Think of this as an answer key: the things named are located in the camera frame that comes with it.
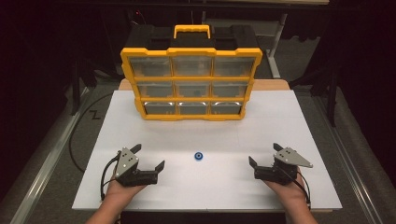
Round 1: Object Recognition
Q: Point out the white stand post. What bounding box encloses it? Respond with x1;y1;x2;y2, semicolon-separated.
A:
266;13;288;79

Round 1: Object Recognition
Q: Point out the set of clear drawers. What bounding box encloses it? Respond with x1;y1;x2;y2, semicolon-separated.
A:
129;56;256;116

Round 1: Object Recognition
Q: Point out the black metal stand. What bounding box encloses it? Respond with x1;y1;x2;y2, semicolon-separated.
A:
70;59;82;117
329;62;339;128

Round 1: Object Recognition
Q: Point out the metal floor rail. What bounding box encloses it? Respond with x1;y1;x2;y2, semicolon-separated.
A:
8;88;90;224
312;92;386;224

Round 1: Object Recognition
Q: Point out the person's right hand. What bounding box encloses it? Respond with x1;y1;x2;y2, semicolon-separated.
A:
264;169;309;203

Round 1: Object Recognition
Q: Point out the person's left hand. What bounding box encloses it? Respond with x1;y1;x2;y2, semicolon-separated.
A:
106;178;148;203

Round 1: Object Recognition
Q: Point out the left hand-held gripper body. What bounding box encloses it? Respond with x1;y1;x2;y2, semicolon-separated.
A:
113;147;159;188

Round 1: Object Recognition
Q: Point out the black floor cable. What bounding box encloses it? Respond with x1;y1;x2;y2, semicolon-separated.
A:
68;92;114;174

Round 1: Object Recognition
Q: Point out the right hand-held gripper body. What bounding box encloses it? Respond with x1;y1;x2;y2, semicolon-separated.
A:
253;147;314;187

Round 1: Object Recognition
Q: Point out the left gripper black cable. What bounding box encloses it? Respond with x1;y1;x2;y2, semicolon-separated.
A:
99;153;121;202

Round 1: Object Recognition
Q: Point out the yellow black drawer organizer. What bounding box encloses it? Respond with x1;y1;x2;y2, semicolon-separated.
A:
120;23;263;121

